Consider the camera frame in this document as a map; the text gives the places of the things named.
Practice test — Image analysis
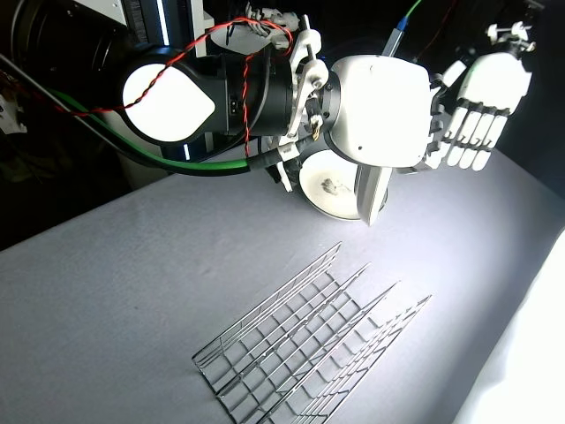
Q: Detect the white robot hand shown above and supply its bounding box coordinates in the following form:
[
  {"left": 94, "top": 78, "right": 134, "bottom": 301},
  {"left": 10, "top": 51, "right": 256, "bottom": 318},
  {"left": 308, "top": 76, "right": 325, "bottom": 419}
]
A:
[
  {"left": 440, "top": 50, "right": 534, "bottom": 172},
  {"left": 323, "top": 55, "right": 448, "bottom": 176}
]

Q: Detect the white spare robot hand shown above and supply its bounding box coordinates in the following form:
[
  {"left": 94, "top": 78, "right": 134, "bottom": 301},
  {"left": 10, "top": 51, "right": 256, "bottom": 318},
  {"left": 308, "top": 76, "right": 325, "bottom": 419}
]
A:
[{"left": 244, "top": 0, "right": 298, "bottom": 37}]

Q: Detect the white oval stand base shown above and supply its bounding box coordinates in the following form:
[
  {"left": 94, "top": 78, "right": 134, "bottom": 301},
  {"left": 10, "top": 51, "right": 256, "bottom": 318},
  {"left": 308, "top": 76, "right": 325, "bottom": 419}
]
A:
[{"left": 210, "top": 25, "right": 271, "bottom": 55}]

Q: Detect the grey table cloth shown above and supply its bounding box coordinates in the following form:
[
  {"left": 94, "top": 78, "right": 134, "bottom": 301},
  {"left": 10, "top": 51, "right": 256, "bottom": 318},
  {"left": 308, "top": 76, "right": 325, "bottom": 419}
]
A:
[{"left": 0, "top": 140, "right": 565, "bottom": 424}]

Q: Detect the thin green cable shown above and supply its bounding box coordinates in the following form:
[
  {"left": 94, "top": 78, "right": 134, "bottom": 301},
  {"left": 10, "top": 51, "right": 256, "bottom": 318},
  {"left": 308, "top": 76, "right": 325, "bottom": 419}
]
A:
[{"left": 380, "top": 0, "right": 424, "bottom": 57}]

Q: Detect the red and black twisted cable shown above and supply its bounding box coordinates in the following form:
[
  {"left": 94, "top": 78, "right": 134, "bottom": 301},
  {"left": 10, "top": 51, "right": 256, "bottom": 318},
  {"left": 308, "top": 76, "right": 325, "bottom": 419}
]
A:
[{"left": 56, "top": 16, "right": 296, "bottom": 159}]

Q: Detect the thick green cable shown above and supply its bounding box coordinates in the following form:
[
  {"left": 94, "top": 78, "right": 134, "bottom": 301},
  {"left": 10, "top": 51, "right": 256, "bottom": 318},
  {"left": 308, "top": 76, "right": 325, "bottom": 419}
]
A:
[{"left": 47, "top": 87, "right": 252, "bottom": 177}]

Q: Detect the metal wire dish rack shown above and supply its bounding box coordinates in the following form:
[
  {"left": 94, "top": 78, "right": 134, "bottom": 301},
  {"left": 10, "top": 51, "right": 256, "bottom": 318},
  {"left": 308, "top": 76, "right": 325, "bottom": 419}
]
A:
[{"left": 192, "top": 240, "right": 433, "bottom": 424}]

